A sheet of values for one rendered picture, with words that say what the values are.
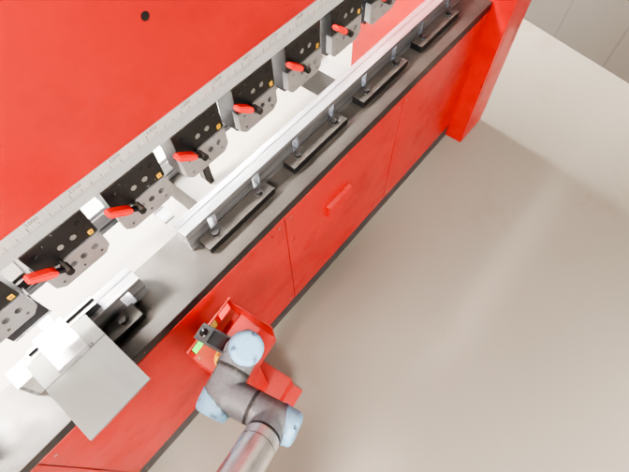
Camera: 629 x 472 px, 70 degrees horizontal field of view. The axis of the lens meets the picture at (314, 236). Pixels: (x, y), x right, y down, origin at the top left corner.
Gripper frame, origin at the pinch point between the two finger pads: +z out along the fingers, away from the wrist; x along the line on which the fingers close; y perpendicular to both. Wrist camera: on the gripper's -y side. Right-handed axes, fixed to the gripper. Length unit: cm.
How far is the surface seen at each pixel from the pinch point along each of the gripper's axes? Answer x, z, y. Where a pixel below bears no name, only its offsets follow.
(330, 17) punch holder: 87, -37, -32
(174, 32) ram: 37, -58, -47
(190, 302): 6.5, 4.3, -16.8
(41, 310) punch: -17.8, -13.2, -41.5
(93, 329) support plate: -14.7, -3.8, -31.4
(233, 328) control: 8.9, 12.3, -1.7
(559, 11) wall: 316, 54, 53
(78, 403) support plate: -29.7, -7.3, -21.7
